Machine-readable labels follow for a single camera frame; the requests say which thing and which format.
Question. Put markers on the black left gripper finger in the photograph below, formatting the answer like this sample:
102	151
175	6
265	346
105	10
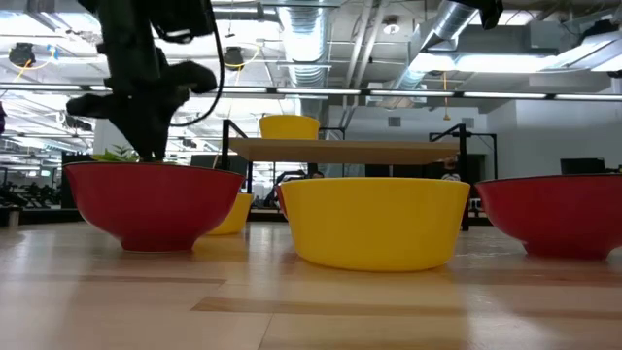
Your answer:
141	138
158	138

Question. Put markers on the red bowl floral inside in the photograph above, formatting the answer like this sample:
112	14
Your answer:
150	204
559	214
281	199

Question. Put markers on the yellow plastic mini bowl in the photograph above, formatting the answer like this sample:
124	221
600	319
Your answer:
289	127
235	214
374	223

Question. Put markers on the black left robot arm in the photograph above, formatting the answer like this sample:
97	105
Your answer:
126	24

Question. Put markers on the green potted plant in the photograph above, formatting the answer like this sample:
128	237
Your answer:
114	156

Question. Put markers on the white building column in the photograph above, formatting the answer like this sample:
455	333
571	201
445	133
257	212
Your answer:
104	136

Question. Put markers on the black round ceiling fixture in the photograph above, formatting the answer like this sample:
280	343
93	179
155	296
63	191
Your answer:
22	53
234	57

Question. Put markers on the white ceiling sensor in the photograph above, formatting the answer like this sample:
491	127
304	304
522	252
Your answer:
391	26

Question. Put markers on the long linear ceiling light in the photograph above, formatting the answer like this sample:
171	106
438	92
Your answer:
413	93

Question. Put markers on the grey bin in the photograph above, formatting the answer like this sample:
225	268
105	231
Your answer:
10	216

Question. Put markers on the person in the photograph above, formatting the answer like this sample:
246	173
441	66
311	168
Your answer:
450	170
317	175

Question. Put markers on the black computer monitor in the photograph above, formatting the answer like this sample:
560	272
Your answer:
583	166

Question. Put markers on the silver smooth ventilation duct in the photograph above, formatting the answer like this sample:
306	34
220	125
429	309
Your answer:
447	22

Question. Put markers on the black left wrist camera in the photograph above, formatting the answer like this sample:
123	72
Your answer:
184	17

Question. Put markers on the grey wall vent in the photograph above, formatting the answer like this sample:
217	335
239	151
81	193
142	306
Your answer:
467	122
394	121

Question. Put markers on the silver ribbed ventilation duct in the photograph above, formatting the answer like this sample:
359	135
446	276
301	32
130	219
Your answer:
303	39

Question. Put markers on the wooden shelf black metal frame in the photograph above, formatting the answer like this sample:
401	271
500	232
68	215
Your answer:
340	151

